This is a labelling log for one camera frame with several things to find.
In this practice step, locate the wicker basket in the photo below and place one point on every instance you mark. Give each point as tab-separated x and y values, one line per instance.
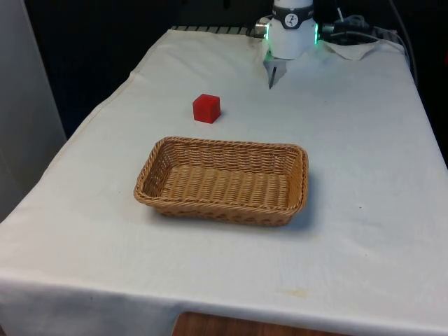
224	180

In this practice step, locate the red cube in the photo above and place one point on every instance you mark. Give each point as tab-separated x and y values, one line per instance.
206	108

